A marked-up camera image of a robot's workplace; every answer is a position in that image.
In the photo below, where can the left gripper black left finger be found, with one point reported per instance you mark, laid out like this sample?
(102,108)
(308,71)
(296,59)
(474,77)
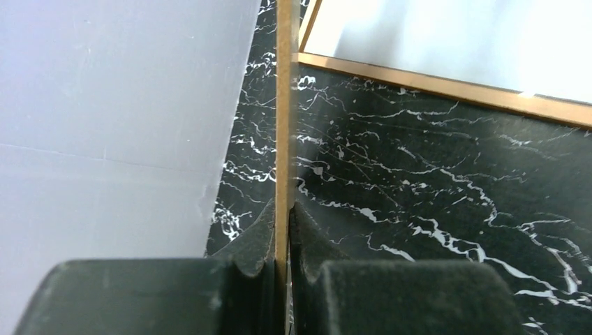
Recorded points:
(229,292)

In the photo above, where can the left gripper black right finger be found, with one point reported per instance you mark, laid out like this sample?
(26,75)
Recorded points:
(336,294)

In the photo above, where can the brown cardboard backing board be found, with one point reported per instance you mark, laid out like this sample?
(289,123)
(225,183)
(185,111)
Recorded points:
(287,34)

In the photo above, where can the wooden picture frame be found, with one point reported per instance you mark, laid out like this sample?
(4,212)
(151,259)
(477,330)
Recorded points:
(574,114)

